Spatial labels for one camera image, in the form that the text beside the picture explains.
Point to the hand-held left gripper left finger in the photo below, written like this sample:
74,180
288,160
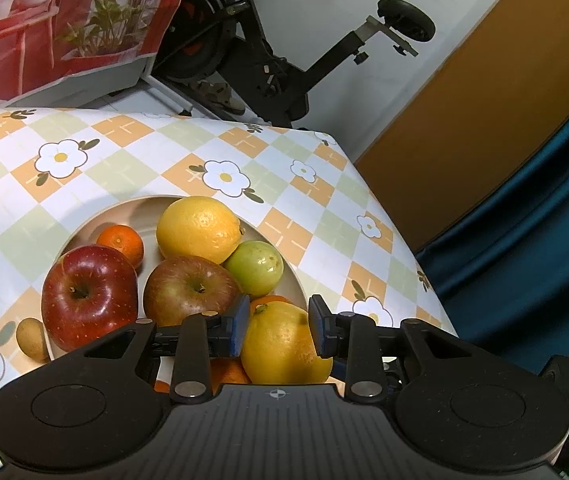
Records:
239,322

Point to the small tan longan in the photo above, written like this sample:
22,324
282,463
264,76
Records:
32,338

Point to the wooden door panel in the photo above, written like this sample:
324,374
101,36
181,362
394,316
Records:
489,110

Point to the beige plate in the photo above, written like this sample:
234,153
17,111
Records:
109,210

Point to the black exercise bike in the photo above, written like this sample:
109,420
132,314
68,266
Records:
274,75

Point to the brownish red apple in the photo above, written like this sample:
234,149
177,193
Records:
189,290

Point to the orange tangerine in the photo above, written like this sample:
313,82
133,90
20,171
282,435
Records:
122,242
162,386
269,301
229,372

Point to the yellow lemon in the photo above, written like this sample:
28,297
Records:
279,345
197,230

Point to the teal curtain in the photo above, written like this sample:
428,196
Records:
514,260

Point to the brown sandal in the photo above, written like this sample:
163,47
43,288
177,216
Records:
219,96

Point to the green round fruit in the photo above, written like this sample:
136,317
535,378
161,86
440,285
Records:
257,267

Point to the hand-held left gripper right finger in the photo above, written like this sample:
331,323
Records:
317,325

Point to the printed pink wall backdrop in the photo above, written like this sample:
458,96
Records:
14,35

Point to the checked floral tablecloth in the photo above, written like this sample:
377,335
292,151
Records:
139,160

